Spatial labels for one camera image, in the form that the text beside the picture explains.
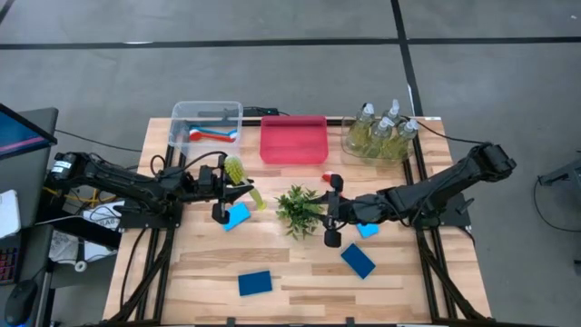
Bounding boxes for white printed label sheet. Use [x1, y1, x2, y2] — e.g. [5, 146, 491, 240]
[83, 201, 123, 232]

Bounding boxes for black computer monitor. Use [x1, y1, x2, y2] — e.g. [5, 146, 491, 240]
[0, 103, 59, 161]

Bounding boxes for white plastic bag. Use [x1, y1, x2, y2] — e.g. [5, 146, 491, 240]
[48, 229, 120, 265]

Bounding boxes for grey computer desk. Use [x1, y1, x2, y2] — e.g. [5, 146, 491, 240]
[0, 106, 60, 327]

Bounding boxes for black floor cable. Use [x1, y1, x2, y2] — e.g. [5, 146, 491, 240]
[54, 129, 144, 154]

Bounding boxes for black computer mouse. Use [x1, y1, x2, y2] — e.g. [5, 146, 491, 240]
[4, 278, 40, 327]

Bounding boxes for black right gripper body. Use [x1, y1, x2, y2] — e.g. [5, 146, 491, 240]
[323, 174, 367, 249]

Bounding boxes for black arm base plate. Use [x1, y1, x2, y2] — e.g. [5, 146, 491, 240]
[405, 190, 473, 229]
[118, 199, 183, 231]

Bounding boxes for blue and red toothbrushes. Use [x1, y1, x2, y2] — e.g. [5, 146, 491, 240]
[189, 125, 239, 139]

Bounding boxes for black power adapter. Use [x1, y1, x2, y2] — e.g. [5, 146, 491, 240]
[241, 105, 281, 118]

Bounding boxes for black aluminium table frame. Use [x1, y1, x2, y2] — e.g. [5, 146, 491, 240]
[102, 115, 497, 327]

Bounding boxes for red plastic bin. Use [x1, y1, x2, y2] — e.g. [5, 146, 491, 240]
[259, 114, 330, 165]

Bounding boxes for black backlit keyboard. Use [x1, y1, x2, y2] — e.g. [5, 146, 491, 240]
[0, 247, 20, 286]

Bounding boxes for grey stand base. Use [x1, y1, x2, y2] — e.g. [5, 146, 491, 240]
[537, 158, 581, 188]

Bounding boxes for green plant in white pot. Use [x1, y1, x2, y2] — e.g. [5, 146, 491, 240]
[273, 183, 326, 242]

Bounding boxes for blue scrub sponge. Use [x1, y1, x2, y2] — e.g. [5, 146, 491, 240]
[356, 222, 380, 240]
[237, 270, 274, 298]
[222, 202, 252, 233]
[340, 243, 377, 281]

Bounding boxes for clear rectangular plastic bin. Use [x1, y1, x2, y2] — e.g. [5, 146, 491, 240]
[167, 99, 244, 160]

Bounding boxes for yellow-green dish brush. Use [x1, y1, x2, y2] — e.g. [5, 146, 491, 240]
[223, 154, 269, 212]

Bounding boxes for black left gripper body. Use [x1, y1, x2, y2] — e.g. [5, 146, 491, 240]
[198, 154, 231, 226]

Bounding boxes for clear pump soap bottle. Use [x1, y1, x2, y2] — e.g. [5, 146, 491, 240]
[385, 118, 419, 161]
[379, 98, 404, 137]
[347, 102, 377, 150]
[362, 116, 395, 160]

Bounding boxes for white paper pad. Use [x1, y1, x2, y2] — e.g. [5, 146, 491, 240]
[0, 189, 23, 241]

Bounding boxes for clear rounded plastic bin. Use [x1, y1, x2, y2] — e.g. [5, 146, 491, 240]
[340, 113, 415, 163]

